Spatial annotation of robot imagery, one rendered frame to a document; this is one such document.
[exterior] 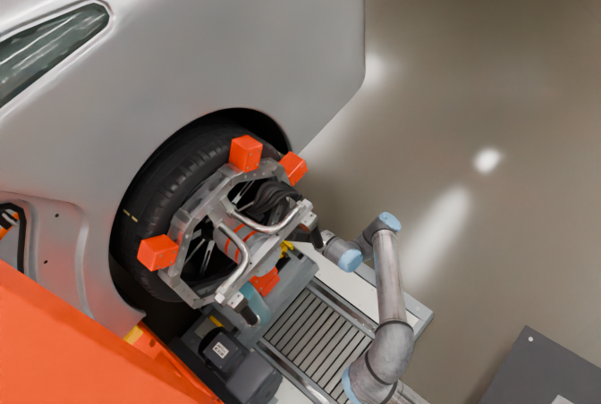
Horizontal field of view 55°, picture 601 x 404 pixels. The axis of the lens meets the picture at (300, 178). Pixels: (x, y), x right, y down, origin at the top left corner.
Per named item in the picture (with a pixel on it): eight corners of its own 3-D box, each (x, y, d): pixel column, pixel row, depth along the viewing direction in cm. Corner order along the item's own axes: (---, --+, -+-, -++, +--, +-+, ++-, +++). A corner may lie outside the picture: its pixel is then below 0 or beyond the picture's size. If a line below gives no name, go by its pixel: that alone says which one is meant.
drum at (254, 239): (245, 223, 207) (233, 203, 196) (287, 255, 197) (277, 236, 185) (217, 251, 203) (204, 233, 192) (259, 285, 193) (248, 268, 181)
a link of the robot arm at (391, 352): (396, 352, 156) (380, 203, 212) (367, 374, 162) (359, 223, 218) (427, 369, 159) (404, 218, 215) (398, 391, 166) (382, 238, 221)
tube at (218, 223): (223, 222, 186) (212, 206, 177) (265, 254, 176) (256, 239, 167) (184, 262, 181) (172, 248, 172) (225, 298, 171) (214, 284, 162)
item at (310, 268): (266, 230, 285) (261, 221, 277) (320, 270, 268) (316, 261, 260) (195, 307, 271) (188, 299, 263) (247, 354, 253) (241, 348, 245)
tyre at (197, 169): (197, 74, 189) (60, 232, 178) (245, 105, 177) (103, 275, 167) (266, 163, 245) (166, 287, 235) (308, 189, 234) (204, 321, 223)
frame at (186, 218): (293, 210, 230) (258, 128, 185) (306, 218, 226) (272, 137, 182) (198, 315, 214) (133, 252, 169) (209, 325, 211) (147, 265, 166)
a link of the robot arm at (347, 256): (358, 272, 212) (343, 277, 204) (333, 253, 219) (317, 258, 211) (368, 250, 209) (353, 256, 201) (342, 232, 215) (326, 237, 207)
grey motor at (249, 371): (230, 329, 261) (203, 301, 233) (297, 389, 241) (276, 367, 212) (202, 360, 256) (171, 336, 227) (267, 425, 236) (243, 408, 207)
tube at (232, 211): (264, 179, 191) (256, 161, 183) (307, 208, 182) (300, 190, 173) (228, 217, 186) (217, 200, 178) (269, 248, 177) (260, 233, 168)
